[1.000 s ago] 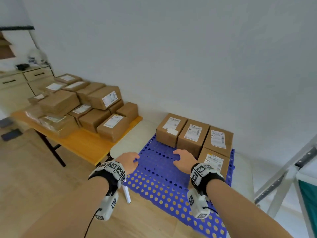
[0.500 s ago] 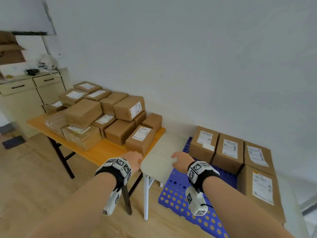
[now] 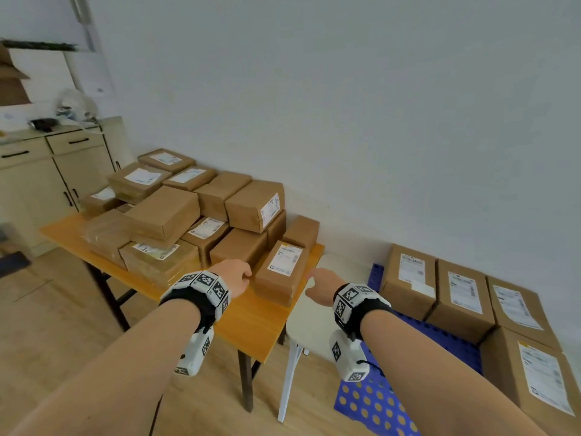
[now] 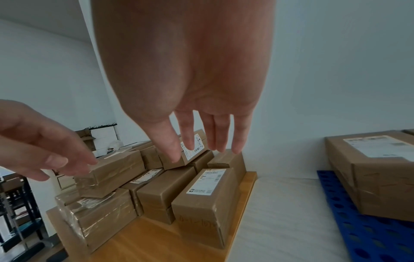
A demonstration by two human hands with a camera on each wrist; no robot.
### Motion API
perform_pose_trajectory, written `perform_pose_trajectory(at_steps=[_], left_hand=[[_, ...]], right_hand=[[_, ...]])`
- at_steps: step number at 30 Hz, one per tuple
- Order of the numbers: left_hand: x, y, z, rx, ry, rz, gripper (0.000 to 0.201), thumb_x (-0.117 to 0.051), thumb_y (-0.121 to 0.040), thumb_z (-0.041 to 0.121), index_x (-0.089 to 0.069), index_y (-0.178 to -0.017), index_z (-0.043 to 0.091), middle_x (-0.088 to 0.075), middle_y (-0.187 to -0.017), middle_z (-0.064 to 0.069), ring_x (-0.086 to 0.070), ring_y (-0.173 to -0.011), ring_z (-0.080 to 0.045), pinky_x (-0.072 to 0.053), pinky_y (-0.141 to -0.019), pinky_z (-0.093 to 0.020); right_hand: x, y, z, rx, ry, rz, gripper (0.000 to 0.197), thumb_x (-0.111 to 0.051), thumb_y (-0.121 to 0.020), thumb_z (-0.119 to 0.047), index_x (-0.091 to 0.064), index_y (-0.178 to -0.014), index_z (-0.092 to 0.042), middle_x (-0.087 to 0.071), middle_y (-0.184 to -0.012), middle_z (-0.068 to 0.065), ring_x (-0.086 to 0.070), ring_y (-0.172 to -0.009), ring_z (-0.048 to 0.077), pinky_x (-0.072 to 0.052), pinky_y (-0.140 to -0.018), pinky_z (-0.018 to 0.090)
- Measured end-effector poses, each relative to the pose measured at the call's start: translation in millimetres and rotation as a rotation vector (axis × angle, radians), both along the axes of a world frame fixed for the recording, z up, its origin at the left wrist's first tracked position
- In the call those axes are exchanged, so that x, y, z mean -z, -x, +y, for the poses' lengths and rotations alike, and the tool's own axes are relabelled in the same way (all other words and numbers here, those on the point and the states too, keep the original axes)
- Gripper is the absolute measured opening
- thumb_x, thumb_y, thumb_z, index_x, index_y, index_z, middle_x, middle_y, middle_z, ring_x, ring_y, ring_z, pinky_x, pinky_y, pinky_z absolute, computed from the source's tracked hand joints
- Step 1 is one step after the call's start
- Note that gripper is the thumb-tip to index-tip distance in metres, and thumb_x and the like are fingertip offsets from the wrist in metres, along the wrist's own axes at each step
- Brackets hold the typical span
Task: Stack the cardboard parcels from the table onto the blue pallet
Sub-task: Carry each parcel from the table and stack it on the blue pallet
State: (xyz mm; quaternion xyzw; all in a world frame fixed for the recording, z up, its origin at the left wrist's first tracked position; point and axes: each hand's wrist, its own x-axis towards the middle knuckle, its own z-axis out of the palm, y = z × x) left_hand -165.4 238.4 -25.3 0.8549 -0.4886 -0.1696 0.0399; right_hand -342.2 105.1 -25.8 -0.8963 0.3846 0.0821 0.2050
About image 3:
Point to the person's left forearm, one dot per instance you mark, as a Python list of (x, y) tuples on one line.
[(113, 372)]

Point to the white marker-tagged wrist camera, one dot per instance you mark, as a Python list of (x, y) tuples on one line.
[(195, 354), (347, 363)]

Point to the small black object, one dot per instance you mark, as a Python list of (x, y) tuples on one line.
[(43, 124)]

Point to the white low table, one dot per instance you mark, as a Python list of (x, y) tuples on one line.
[(313, 322)]

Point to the dark floor object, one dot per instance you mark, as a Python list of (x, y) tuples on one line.
[(13, 263)]

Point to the black wristband with marker tags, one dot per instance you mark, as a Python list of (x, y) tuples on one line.
[(195, 299), (363, 313)]

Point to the person's right hand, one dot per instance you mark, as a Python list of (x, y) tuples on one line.
[(324, 288)]

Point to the open cardboard box on cabinet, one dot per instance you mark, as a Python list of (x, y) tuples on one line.
[(11, 90)]

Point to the white plastic bag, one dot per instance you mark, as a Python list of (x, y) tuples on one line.
[(77, 106)]

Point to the blue perforated plastic pallet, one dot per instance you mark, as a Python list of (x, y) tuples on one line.
[(372, 404)]

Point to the orange wooden table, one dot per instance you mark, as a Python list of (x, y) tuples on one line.
[(254, 322)]

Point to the person's left hand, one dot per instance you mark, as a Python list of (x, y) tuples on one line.
[(233, 276)]

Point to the person's right forearm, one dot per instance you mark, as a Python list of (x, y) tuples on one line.
[(431, 372)]

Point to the pile of brown cardboard parcels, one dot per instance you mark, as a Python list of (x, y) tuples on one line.
[(163, 213)]

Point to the beige cabinet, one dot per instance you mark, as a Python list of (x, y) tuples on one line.
[(81, 172)]

